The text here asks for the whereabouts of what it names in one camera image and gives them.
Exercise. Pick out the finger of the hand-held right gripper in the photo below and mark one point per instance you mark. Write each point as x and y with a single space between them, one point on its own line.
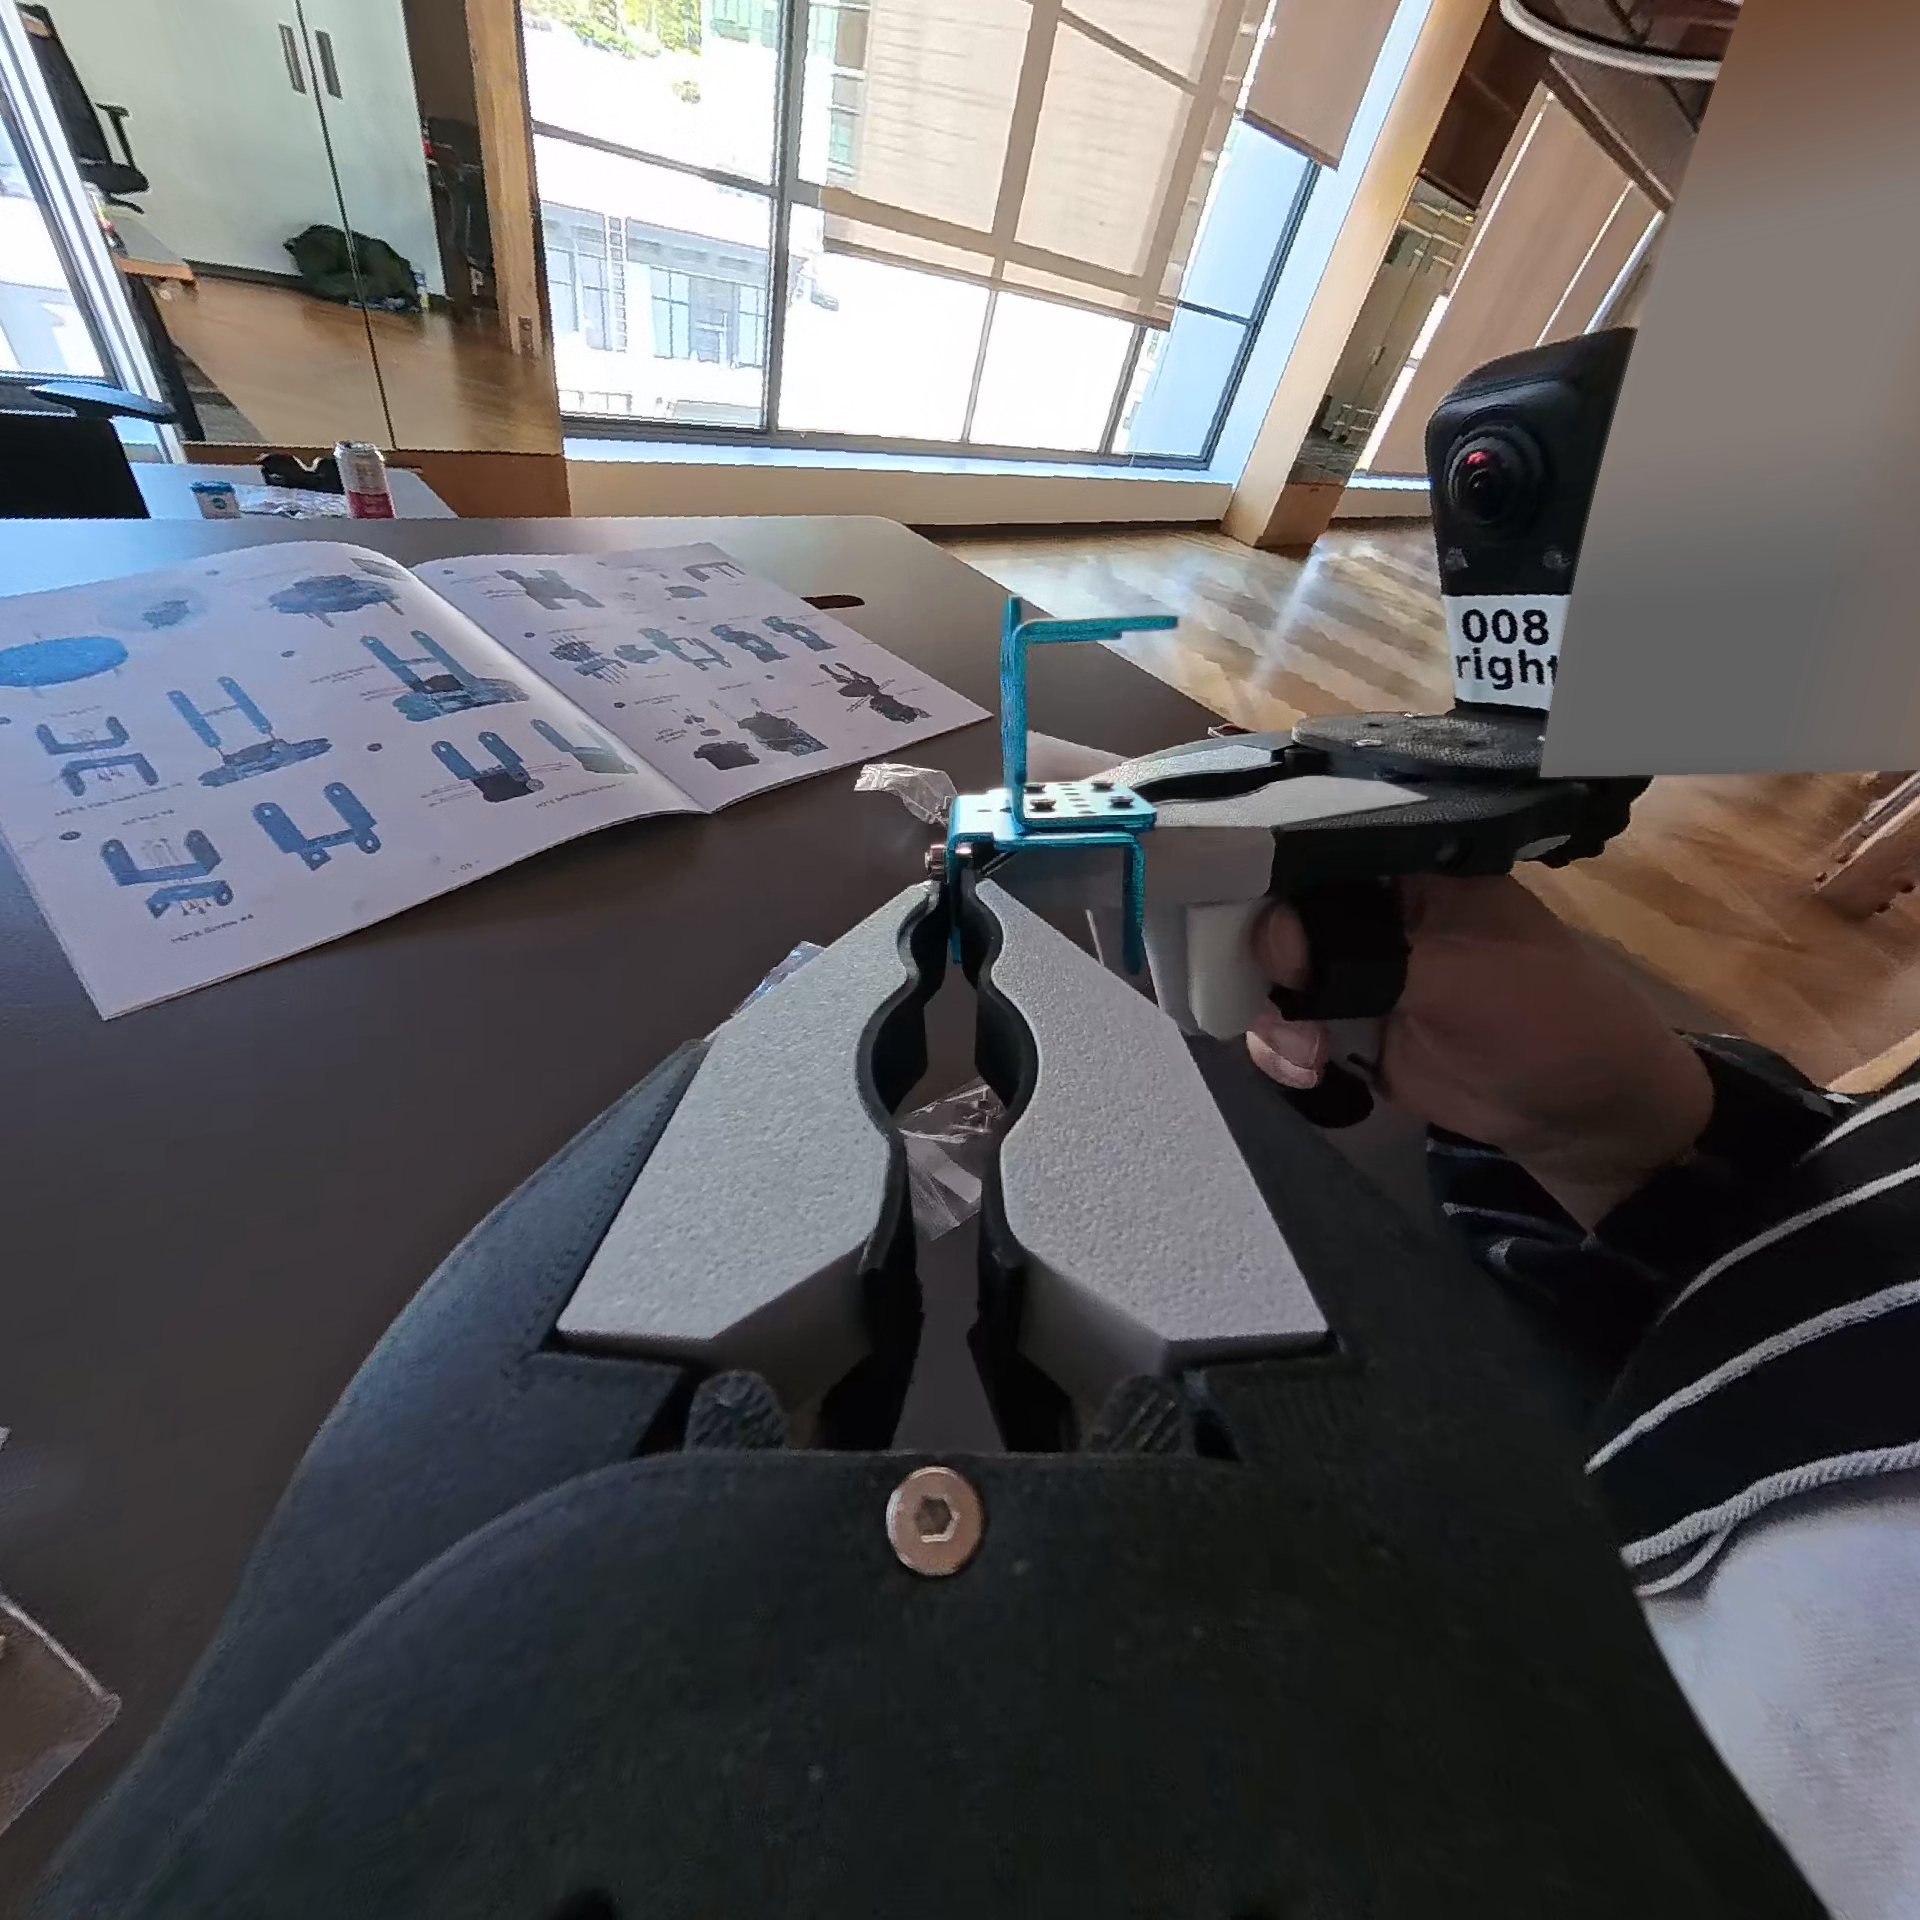
1170 756
1214 862

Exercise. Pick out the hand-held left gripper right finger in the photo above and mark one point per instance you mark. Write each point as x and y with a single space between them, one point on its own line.
1140 1201

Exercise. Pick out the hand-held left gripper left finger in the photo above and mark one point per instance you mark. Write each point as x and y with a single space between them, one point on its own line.
749 1201

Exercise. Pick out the blue metal bracket assembly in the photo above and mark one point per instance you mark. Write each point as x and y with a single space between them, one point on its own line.
1080 806

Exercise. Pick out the person's right forearm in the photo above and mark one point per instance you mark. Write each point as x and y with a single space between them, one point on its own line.
1724 1276

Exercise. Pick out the dark brown desk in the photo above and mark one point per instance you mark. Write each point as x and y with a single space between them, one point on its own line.
300 1201

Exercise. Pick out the person's right hand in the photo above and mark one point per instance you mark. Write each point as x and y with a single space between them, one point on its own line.
1529 1020

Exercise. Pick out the large window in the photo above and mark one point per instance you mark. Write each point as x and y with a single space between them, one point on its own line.
901 376

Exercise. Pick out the instruction booklet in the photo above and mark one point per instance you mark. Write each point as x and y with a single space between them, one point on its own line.
450 720

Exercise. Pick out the beige roller blind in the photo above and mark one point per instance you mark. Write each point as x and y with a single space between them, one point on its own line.
960 149

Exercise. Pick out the grey background table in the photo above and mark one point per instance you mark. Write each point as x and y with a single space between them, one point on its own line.
420 493

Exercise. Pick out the pink white drink can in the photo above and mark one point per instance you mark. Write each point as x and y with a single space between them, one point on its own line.
363 480

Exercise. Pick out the white shirt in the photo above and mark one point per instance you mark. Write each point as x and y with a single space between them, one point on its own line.
1800 1723

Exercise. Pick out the dark green bag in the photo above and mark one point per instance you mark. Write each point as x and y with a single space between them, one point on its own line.
353 262

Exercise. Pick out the white cabinet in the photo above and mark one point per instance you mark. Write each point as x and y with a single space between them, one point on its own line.
224 118

